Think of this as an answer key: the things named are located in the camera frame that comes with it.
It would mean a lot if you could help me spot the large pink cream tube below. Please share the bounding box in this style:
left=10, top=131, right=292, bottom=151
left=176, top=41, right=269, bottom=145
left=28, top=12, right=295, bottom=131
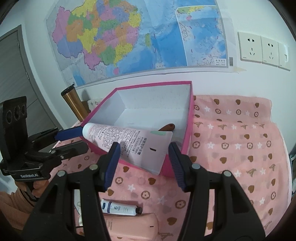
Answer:
left=82, top=123, right=173, bottom=175

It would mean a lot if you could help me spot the brown wooden massage comb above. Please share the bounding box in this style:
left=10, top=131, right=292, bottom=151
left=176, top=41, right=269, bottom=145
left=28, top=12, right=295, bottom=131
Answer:
left=159, top=123, right=175, bottom=132

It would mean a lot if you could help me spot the person's left hand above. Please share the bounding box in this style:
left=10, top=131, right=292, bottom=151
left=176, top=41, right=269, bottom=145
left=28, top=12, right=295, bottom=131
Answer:
left=1, top=180, right=49, bottom=215

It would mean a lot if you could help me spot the small white blue tube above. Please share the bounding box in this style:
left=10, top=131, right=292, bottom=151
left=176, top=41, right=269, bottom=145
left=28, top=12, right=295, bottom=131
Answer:
left=100, top=199, right=142, bottom=216

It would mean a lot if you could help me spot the gold thermos tumbler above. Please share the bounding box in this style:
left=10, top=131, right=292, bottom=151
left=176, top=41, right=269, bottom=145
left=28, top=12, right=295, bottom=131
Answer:
left=61, top=84, right=88, bottom=122

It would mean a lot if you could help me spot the cream patterned cloth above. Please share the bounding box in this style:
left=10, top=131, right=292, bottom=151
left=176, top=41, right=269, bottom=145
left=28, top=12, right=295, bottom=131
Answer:
left=87, top=98, right=102, bottom=112

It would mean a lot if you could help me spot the pink patterned table cloth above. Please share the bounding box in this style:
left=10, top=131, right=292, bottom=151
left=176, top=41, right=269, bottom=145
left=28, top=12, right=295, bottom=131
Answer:
left=49, top=94, right=292, bottom=241

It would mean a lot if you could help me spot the peach cream tube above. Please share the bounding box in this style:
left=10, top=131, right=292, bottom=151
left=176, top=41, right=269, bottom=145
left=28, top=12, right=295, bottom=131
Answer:
left=103, top=213, right=158, bottom=240

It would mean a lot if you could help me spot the grey wooden door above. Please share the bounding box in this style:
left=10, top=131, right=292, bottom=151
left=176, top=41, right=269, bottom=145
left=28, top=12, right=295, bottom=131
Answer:
left=1, top=26, right=62, bottom=136

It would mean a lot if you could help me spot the pink open storage box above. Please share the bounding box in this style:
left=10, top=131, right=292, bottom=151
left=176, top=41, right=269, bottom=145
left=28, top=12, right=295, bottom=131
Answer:
left=81, top=81, right=193, bottom=177

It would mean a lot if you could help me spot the colourful wall map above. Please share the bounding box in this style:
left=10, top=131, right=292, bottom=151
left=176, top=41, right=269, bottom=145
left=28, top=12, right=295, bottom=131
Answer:
left=46, top=1, right=233, bottom=87

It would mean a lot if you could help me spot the white wall socket panel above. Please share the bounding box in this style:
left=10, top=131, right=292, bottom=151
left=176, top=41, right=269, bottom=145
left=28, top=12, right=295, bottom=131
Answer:
left=238, top=32, right=263, bottom=63

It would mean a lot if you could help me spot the white wall switch right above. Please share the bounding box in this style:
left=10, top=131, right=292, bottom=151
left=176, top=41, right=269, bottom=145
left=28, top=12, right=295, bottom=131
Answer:
left=278, top=43, right=290, bottom=71

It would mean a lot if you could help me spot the white wall socket middle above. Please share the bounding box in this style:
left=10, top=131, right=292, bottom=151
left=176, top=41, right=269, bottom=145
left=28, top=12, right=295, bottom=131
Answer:
left=261, top=36, right=279, bottom=66

